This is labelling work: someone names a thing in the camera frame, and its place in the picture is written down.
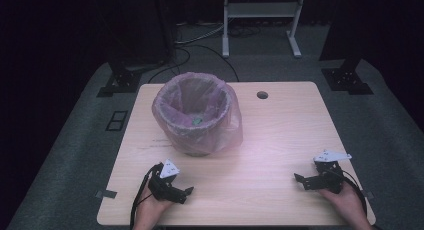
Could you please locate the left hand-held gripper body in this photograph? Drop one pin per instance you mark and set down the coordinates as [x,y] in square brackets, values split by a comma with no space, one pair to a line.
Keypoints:
[164,186]

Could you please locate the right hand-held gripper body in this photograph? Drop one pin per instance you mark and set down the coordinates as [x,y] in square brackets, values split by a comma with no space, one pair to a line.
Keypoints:
[328,176]

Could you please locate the bin with pink bag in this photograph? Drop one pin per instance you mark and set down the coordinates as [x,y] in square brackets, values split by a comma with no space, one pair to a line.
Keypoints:
[233,123]

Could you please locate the small green scrap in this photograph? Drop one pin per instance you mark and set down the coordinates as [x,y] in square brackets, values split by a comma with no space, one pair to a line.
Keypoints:
[197,121]

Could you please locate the grey round trash bin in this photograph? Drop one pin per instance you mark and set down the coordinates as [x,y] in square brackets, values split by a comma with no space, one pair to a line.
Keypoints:
[196,150]

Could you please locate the person's right hand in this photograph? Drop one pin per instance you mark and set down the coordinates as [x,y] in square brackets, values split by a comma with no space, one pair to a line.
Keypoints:
[345,203]

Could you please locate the black stand with base plate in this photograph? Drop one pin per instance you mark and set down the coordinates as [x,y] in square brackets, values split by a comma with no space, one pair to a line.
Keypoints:
[121,81]
[346,80]

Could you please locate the grey table edge bracket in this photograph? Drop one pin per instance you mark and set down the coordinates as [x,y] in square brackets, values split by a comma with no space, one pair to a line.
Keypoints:
[106,193]
[368,194]

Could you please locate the person's left hand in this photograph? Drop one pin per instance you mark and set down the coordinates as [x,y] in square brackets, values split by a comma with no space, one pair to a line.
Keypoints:
[150,206]

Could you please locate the white metal stand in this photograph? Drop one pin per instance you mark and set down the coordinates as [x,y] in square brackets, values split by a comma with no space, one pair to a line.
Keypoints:
[261,10]

